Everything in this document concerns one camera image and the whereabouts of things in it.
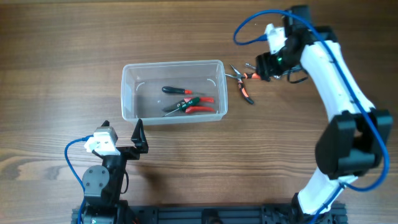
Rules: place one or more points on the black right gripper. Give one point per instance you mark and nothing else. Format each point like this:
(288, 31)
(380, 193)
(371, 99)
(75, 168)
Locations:
(264, 67)

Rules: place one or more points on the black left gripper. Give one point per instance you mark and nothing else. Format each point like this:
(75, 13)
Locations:
(139, 139)

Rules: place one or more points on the orange black needle-nose pliers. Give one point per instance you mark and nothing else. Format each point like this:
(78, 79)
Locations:
(240, 77)

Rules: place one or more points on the red handled cutters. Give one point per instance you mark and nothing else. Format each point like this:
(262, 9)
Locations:
(192, 109)

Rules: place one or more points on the black handled screwdriver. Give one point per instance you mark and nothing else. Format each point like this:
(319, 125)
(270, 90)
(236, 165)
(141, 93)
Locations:
(179, 91)

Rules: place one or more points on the green handled screwdriver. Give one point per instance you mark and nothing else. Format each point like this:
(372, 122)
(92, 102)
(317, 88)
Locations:
(183, 105)

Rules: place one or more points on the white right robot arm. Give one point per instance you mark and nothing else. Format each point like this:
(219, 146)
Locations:
(354, 141)

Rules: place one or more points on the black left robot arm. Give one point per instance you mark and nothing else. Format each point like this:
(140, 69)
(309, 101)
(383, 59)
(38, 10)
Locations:
(103, 183)

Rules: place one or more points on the clear plastic container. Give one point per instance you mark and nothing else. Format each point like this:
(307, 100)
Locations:
(142, 96)

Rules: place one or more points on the silver hex key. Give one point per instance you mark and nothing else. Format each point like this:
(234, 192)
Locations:
(248, 65)

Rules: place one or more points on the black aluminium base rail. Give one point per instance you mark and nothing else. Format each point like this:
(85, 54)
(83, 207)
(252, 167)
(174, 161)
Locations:
(260, 214)

